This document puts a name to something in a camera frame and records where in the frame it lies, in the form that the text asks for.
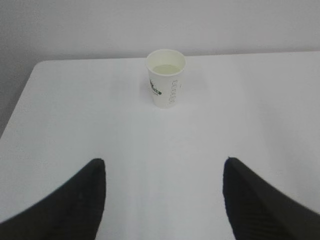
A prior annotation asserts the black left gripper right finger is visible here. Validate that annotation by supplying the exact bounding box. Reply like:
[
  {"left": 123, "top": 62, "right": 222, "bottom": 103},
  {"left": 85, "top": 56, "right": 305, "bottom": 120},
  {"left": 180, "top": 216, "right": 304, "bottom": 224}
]
[{"left": 222, "top": 157, "right": 320, "bottom": 240}]

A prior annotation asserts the white paper cup green logo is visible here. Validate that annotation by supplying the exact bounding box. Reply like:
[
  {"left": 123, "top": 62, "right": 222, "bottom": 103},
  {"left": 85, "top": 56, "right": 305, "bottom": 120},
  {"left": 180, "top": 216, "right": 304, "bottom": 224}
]
[{"left": 146, "top": 49, "right": 186, "bottom": 109}]

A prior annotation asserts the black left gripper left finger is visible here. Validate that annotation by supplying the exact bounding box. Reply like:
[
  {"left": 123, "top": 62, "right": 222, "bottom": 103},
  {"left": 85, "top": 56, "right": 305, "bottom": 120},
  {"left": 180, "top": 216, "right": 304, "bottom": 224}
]
[{"left": 0, "top": 158, "right": 107, "bottom": 240}]

